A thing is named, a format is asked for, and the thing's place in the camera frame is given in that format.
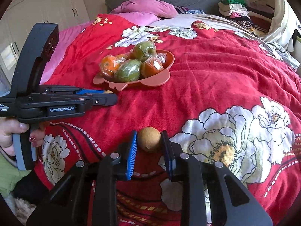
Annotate orange outside bowl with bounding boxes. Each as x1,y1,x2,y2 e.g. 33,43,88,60
99,55,123,79

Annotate larger brown round fruit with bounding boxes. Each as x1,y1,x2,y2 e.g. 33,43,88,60
137,127,161,152

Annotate large green fruit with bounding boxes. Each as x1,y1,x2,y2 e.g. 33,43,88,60
130,41,157,62

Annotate green sleeve forearm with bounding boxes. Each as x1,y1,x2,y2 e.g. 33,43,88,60
0,148,31,199

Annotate left hand painted nails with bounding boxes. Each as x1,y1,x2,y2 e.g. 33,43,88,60
1,117,45,156

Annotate green wrapped fruit in bowl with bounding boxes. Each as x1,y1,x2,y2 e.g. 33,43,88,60
114,59,142,83

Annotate wrapped orange rear bowl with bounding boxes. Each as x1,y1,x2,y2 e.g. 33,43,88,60
115,53,131,62

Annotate pink blanket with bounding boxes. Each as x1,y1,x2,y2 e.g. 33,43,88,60
40,12,159,85

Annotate wrapped orange left bowl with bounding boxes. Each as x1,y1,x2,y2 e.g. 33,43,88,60
141,57,164,78

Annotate pink flower-shaped fruit bowl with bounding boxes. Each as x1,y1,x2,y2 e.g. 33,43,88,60
92,50,174,92

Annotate dark red wrapped fruit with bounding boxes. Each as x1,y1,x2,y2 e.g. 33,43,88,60
156,53,167,68

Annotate white wardrobe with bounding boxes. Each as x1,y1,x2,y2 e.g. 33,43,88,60
1,0,89,93

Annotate magenta pillow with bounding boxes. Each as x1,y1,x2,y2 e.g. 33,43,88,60
111,0,178,18

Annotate beige sheet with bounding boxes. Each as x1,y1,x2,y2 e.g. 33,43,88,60
149,14,264,43

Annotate crumpled striped cloth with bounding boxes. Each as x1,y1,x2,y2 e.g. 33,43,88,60
259,42,300,71

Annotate pile of folded clothes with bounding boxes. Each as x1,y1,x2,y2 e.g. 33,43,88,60
217,0,276,37

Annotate cream curtain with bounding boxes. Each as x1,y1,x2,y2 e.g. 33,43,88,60
261,0,300,52

